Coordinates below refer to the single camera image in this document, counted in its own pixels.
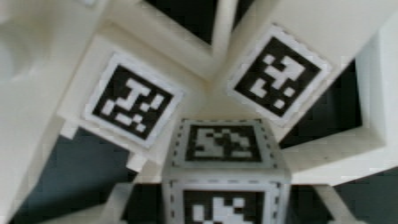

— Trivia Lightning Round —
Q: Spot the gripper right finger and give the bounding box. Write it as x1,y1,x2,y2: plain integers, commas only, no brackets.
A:
313,185,368,224

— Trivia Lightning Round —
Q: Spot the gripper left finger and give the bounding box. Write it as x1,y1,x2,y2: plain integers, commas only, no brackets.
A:
41,183,135,224

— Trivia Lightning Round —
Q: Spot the small white tag cube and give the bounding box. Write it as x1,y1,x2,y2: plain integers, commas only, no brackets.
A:
162,119,292,224

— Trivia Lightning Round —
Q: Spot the white chair back frame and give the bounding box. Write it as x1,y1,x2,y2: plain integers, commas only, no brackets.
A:
0,0,398,224

